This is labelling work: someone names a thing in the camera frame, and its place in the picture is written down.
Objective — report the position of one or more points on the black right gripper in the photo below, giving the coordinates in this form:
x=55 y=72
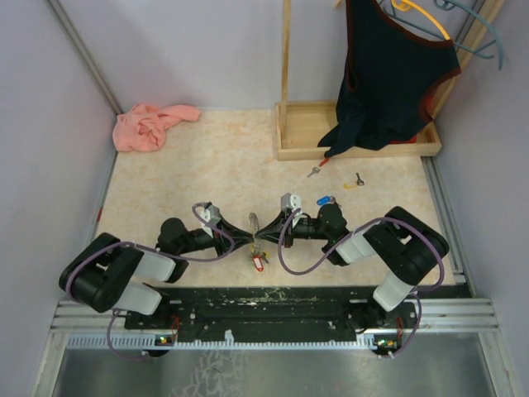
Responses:
x=272 y=231

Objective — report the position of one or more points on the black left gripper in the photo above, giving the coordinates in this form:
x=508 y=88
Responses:
x=240 y=236

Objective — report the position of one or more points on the key with blue tag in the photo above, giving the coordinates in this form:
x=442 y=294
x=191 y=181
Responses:
x=328 y=199

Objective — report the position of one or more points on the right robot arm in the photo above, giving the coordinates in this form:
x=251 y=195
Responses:
x=407 y=246

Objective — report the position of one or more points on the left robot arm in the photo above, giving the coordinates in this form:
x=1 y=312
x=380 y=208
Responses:
x=100 y=276

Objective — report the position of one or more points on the red key tag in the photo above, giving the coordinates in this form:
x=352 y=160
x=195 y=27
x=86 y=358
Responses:
x=258 y=263

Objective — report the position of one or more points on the key with red tag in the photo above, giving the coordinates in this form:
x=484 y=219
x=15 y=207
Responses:
x=316 y=169

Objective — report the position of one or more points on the key with yellow tag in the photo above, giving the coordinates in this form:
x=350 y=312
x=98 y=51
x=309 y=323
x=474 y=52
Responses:
x=357 y=183

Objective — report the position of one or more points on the wooden clothes rack base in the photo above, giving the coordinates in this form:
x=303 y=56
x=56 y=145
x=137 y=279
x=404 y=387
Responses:
x=300 y=126

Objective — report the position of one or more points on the pink crumpled cloth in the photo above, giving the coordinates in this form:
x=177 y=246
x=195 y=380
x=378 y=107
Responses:
x=143 y=128

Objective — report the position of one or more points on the dark navy vest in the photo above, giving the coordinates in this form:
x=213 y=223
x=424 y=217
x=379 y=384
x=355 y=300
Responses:
x=390 y=73

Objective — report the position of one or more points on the teal clothes hanger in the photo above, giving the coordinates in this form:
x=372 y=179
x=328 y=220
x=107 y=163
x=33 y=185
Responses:
x=477 y=38

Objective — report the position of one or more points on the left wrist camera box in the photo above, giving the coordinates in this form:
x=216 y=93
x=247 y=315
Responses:
x=210 y=215

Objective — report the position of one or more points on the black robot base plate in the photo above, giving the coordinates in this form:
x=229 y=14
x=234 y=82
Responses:
x=272 y=314

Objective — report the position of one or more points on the aluminium frame rail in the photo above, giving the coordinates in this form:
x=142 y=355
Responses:
x=438 y=315

